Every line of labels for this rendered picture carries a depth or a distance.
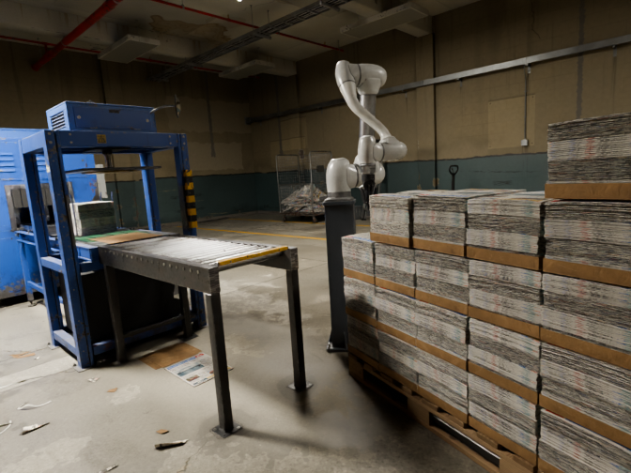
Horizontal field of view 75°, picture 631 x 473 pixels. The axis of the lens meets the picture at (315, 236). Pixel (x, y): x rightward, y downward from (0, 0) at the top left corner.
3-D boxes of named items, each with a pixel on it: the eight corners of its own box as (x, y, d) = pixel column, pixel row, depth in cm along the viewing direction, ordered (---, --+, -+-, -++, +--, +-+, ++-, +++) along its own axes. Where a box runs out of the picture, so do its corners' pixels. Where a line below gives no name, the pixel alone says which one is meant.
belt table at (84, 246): (181, 245, 317) (179, 232, 315) (91, 262, 270) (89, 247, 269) (142, 239, 364) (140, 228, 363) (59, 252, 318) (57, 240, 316)
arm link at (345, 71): (342, 78, 239) (362, 78, 243) (334, 54, 246) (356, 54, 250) (335, 94, 251) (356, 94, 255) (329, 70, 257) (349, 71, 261)
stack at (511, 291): (398, 356, 261) (393, 227, 249) (596, 463, 160) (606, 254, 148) (347, 373, 243) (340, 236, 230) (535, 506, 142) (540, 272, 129)
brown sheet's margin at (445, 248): (470, 236, 199) (470, 227, 198) (526, 243, 174) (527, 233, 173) (411, 247, 181) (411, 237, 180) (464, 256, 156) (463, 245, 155)
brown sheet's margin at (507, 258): (529, 243, 173) (529, 233, 172) (604, 252, 148) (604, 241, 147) (466, 257, 155) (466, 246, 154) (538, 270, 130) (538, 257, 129)
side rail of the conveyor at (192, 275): (221, 292, 186) (218, 266, 185) (210, 295, 182) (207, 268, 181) (107, 262, 278) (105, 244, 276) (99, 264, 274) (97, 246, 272)
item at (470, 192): (470, 190, 194) (470, 188, 194) (527, 190, 170) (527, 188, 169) (412, 196, 177) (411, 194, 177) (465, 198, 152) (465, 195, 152)
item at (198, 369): (234, 368, 259) (234, 367, 259) (193, 387, 239) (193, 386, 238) (202, 353, 284) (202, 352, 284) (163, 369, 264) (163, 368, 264)
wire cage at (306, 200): (335, 220, 1032) (331, 150, 1006) (314, 223, 972) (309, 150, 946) (301, 218, 1114) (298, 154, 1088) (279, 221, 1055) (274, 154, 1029)
